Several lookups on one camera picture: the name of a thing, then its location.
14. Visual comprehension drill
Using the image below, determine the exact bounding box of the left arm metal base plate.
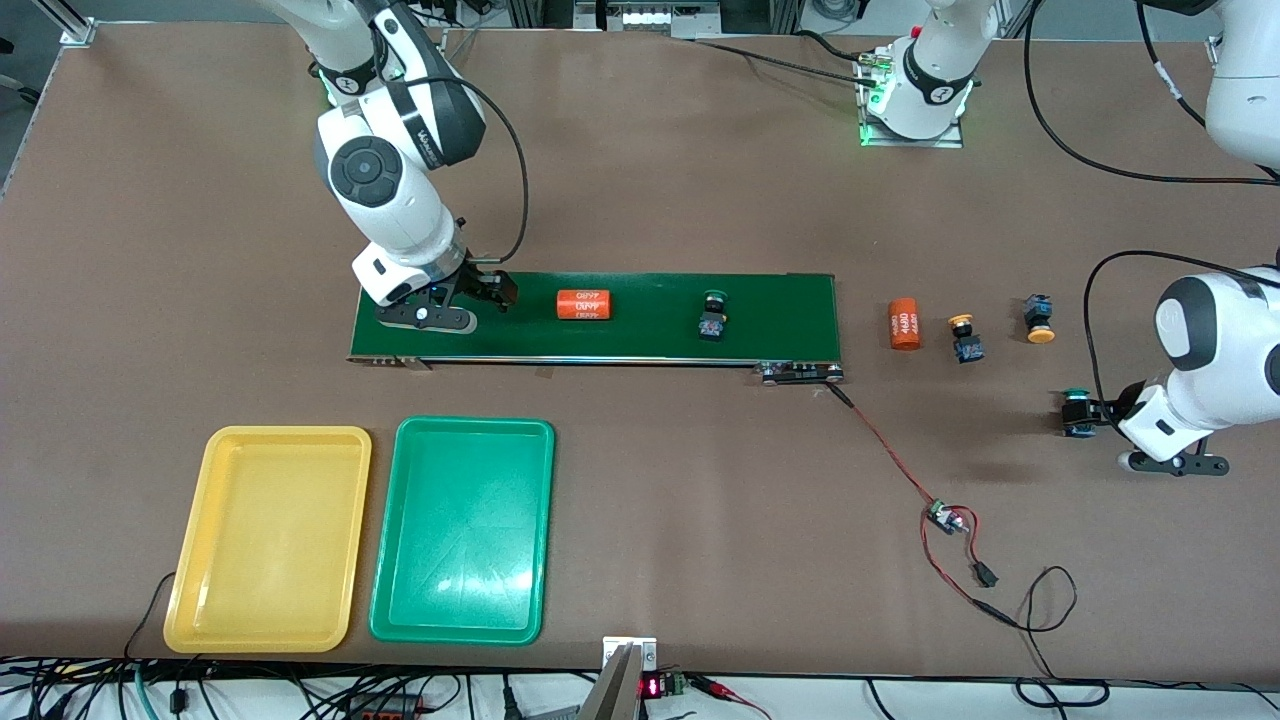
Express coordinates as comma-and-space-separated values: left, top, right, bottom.
858, 55, 966, 149

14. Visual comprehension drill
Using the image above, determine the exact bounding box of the black cable to arm base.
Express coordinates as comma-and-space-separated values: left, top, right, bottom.
690, 35, 881, 89

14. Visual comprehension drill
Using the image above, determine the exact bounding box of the silver camera mount bracket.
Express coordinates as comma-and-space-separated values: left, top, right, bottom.
575, 637, 658, 720

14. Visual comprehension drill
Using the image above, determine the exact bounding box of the thick black cable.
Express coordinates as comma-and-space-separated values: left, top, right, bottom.
865, 678, 1111, 720

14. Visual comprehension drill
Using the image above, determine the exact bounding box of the yellow plastic tray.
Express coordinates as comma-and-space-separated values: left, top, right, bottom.
163, 425, 373, 655

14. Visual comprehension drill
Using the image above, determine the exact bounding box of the orange cylinder white 4680 print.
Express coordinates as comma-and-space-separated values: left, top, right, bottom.
556, 289, 612, 322
888, 296, 922, 352

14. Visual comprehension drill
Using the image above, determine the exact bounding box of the green plastic tray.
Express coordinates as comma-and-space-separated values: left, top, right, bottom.
369, 416, 557, 647

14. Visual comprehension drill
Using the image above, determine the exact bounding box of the teal cable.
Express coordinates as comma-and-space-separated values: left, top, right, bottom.
130, 662, 163, 720

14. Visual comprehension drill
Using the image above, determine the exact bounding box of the green belt conveyor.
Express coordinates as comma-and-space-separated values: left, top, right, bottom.
347, 268, 844, 387

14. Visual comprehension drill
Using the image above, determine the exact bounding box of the metal device with lights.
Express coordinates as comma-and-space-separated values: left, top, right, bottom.
573, 0, 723, 41

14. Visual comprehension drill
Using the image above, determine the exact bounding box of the red black twisted wire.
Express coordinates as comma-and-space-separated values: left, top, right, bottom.
825, 383, 1016, 626

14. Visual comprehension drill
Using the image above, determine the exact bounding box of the thin black cable loop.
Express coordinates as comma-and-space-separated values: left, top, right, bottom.
1000, 565, 1111, 709

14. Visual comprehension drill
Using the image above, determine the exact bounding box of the orange power strip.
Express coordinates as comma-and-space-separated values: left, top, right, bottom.
340, 693, 426, 720

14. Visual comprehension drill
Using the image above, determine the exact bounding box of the red alligator clip lead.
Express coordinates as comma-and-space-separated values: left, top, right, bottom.
690, 677, 771, 720

